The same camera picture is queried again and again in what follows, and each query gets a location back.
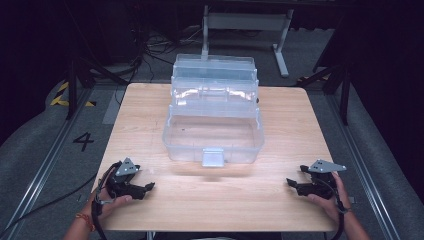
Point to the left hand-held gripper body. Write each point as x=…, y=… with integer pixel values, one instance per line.
x=120, y=183

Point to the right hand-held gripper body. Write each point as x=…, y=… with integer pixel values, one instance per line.
x=321, y=186

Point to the clear plastic storage box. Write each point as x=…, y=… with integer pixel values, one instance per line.
x=213, y=133

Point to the person's right hand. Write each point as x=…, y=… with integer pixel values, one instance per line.
x=335, y=205

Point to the person's left hand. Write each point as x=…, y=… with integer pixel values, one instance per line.
x=100, y=203

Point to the clear floor mat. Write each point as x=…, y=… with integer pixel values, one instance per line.
x=113, y=108

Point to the black metal stand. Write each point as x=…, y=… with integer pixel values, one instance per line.
x=71, y=90
x=345, y=96

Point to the yellow black floor tape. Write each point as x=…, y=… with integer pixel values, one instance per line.
x=58, y=99

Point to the metal floor rail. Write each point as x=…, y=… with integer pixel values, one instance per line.
x=43, y=166
x=363, y=166

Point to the white metal stand frame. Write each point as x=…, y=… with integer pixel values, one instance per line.
x=246, y=21

